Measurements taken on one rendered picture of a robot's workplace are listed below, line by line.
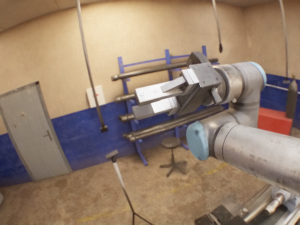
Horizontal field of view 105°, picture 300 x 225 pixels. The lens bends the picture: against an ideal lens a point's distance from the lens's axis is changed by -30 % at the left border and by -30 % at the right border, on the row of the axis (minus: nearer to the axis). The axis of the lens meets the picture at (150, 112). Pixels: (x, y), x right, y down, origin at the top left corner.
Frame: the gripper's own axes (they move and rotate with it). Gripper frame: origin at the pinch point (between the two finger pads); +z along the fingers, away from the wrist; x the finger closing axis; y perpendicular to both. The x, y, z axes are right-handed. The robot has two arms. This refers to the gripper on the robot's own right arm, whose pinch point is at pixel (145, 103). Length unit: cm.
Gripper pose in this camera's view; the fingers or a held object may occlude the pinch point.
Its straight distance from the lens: 30.3
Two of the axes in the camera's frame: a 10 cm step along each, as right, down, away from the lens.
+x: -1.6, 3.9, 9.1
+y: 3.5, 8.8, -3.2
